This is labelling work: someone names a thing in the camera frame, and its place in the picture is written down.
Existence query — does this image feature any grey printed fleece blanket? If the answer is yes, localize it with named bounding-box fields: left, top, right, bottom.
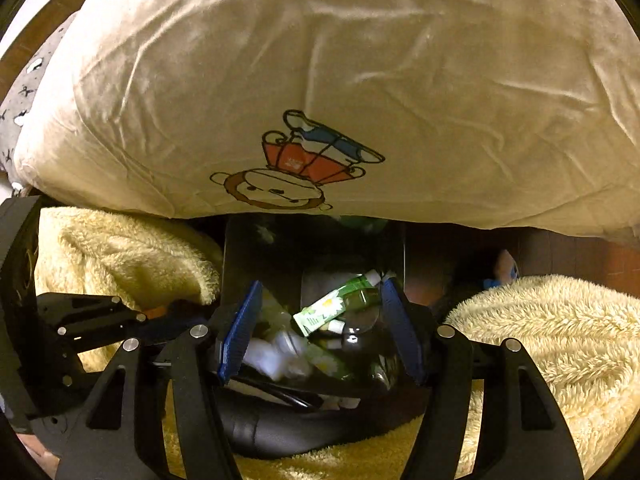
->
left=0, top=10, right=81, bottom=196

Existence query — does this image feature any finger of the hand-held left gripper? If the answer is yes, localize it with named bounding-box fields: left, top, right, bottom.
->
left=35, top=292, right=216, bottom=356

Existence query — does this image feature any wooden headboard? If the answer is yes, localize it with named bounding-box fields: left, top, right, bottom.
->
left=0, top=0, right=108, bottom=106

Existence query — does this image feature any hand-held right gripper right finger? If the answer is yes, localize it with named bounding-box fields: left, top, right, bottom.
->
left=382, top=277, right=586, bottom=480

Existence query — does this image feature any yellow fluffy blanket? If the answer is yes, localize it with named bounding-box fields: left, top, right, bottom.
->
left=35, top=207, right=640, bottom=480

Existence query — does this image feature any blue plush toy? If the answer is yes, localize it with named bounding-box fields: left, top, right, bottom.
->
left=482, top=250, right=521, bottom=291

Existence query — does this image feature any cream cartoon printed quilt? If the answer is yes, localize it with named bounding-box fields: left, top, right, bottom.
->
left=12, top=0, right=640, bottom=238

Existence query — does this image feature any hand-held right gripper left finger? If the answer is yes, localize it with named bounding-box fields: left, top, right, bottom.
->
left=55, top=280, right=263, bottom=480

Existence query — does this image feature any white crumpled tissue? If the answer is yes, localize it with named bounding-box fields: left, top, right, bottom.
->
left=247, top=332, right=313, bottom=381

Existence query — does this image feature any black trash bin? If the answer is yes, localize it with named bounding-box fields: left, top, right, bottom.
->
left=215, top=215, right=431, bottom=456

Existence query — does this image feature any green flower printed tube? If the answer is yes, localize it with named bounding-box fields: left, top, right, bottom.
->
left=292, top=269, right=396, bottom=336

